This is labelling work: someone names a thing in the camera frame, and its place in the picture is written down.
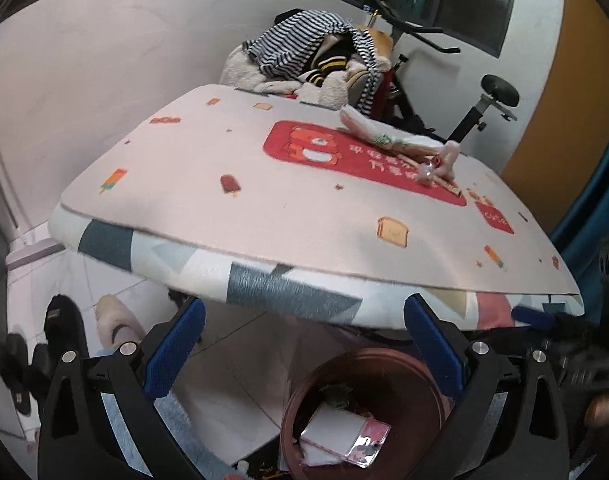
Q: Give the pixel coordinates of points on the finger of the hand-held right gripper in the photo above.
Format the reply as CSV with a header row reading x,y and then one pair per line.
x,y
532,317

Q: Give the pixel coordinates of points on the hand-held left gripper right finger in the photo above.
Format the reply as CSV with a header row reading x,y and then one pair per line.
x,y
432,345

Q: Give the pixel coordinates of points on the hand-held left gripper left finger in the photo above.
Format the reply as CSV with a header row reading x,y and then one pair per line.
x,y
177,347

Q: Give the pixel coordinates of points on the brown round bin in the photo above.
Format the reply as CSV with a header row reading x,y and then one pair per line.
x,y
364,365

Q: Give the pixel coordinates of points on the dark wrapper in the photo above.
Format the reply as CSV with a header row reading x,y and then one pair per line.
x,y
337,394

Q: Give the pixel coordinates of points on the clear package with pink card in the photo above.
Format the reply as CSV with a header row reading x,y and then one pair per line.
x,y
344,430

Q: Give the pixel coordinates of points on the person's right forearm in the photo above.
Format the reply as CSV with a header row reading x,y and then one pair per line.
x,y
607,410

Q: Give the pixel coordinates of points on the fluffy beige slipper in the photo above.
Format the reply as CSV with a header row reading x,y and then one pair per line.
x,y
117,317

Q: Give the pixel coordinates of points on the black chair base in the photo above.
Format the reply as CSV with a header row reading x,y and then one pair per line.
x,y
64,320

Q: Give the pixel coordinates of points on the pink cartoon print table mat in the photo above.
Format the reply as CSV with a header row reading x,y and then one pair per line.
x,y
234,220

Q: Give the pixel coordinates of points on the blue curtain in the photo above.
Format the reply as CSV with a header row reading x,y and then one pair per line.
x,y
594,185

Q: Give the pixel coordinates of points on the white pink fluffy item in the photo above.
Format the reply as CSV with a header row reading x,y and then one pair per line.
x,y
447,157

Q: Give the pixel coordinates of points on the white wrapper with green logo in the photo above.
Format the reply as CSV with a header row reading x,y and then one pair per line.
x,y
409,142

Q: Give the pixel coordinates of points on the black exercise bike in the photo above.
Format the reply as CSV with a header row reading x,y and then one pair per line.
x,y
409,110

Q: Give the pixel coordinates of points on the white fleece blanket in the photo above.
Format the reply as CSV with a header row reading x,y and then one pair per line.
x,y
244,72

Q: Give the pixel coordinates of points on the black yellow striped garment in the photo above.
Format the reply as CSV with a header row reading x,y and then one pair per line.
x,y
329,62

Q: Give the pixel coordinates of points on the wooden chair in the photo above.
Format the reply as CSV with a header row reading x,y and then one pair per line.
x,y
382,42

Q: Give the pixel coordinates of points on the dark window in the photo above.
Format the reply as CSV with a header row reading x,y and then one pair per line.
x,y
459,0

